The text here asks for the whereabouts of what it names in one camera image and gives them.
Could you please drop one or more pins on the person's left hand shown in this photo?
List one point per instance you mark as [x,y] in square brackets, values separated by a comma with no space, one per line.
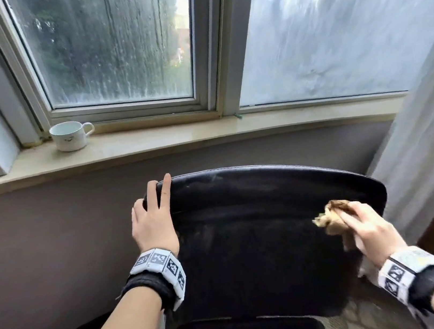
[154,230]

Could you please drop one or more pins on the tan cleaning cloth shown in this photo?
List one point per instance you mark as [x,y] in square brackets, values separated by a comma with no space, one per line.
[332,218]

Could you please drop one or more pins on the white sheer curtain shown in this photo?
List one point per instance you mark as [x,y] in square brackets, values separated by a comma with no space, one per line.
[430,146]

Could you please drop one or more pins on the white ceramic cup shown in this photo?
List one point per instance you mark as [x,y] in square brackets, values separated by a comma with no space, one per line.
[68,136]

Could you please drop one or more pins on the black leather chair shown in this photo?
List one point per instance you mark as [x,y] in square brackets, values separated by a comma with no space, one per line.
[261,245]

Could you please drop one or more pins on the grey metal window frame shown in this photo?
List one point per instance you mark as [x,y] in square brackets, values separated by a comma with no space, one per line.
[218,36]

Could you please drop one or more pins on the person's right fingers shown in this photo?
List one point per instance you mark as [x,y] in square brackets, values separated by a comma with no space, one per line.
[358,217]

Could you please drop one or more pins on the person's right hand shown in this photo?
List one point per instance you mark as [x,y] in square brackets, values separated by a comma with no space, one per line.
[376,234]

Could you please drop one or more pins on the white marker wristband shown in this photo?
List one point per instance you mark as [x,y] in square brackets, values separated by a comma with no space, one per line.
[161,262]
[399,271]

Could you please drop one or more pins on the beige stone window sill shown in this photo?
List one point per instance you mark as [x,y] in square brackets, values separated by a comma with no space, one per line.
[181,140]

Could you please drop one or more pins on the person's left middle finger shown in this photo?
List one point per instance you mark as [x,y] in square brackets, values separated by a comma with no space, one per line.
[152,196]

